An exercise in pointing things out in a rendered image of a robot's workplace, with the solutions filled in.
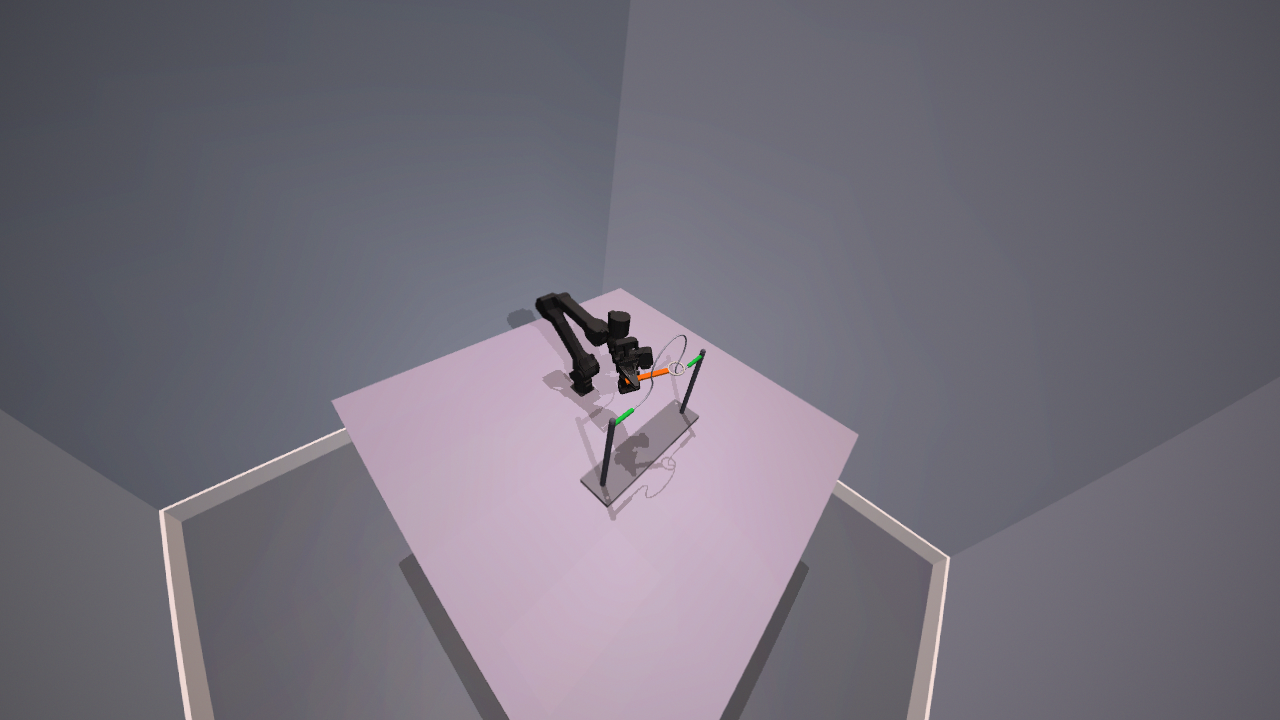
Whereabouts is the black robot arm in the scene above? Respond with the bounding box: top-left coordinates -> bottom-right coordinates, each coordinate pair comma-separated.
535,292 -> 653,397

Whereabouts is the orange handle with grey loop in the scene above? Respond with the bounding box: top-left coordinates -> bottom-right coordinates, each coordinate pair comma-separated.
625,361 -> 685,384

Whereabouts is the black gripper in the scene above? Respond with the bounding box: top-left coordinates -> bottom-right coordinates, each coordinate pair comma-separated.
611,336 -> 640,395

